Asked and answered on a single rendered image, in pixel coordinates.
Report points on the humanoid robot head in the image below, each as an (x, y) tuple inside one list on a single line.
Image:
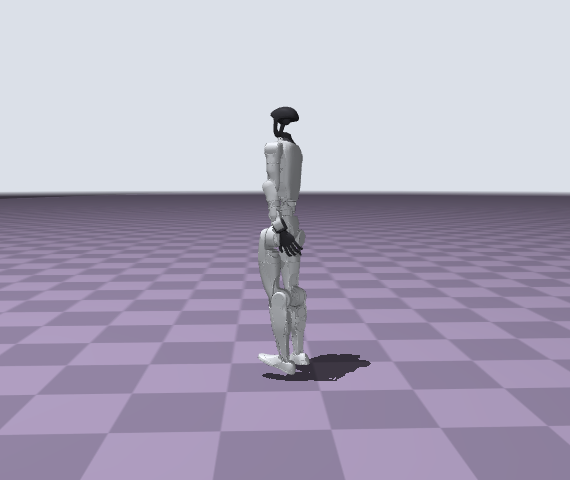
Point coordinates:
[(284, 115)]

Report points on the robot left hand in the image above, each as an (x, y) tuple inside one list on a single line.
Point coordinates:
[(286, 239)]

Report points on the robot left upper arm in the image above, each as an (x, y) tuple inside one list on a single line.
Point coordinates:
[(273, 152)]

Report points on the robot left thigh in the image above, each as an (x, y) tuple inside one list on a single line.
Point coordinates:
[(270, 263)]

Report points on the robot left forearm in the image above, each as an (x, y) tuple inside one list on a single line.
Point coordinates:
[(273, 201)]

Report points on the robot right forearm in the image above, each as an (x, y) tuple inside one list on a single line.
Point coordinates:
[(292, 204)]

